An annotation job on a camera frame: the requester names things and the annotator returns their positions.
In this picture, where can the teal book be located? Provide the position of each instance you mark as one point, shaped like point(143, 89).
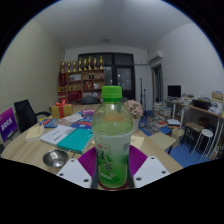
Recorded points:
point(75, 141)

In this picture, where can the white round stool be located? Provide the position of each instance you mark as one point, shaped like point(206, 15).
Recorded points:
point(206, 133)

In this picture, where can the pink flowers in white pot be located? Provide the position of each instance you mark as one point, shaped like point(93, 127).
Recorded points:
point(134, 108)

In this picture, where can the brown wooden stool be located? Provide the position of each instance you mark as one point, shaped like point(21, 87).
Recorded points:
point(193, 126)

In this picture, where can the wooden shelf unit with trophies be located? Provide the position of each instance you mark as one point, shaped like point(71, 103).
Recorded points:
point(80, 85)

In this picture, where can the green tea drink bottle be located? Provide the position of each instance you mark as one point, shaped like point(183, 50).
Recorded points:
point(112, 143)

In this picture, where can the black computer monitor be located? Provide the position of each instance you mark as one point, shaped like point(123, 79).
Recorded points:
point(174, 91)

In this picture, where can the flat cream notebook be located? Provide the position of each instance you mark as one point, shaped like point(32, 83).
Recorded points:
point(137, 141)

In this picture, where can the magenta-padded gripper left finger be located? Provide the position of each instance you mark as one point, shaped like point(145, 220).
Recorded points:
point(75, 171)

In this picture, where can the small metal cup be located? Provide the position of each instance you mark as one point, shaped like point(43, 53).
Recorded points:
point(55, 158)

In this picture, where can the white wall air conditioner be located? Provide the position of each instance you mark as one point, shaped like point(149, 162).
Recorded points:
point(156, 56)

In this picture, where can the thick beige book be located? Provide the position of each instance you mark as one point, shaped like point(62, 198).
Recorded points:
point(34, 132)

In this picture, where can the blue printed book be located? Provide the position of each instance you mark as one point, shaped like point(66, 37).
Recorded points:
point(83, 124)
point(51, 123)

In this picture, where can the wooden side desk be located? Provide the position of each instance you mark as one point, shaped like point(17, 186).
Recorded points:
point(203, 111)

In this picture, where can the flat round red coaster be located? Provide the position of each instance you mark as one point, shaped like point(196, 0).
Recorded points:
point(115, 189)

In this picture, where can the white paper stack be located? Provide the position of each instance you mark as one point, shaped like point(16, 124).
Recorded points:
point(73, 117)

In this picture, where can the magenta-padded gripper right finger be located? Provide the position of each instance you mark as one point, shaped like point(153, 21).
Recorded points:
point(150, 170)

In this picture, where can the light wooden stool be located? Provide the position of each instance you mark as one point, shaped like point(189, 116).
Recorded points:
point(161, 140)

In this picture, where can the black framed window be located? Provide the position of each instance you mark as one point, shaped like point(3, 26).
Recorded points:
point(123, 78)

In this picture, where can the pink box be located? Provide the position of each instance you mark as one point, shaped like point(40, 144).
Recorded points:
point(88, 112)

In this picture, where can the black mesh office chair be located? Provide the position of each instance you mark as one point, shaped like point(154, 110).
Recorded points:
point(23, 113)

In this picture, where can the pile of books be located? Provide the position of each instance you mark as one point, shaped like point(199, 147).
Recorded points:
point(162, 113)

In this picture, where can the purple sign board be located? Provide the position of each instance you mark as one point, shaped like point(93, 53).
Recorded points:
point(7, 125)

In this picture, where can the white printed booklet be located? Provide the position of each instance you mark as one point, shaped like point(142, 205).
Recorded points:
point(56, 134)

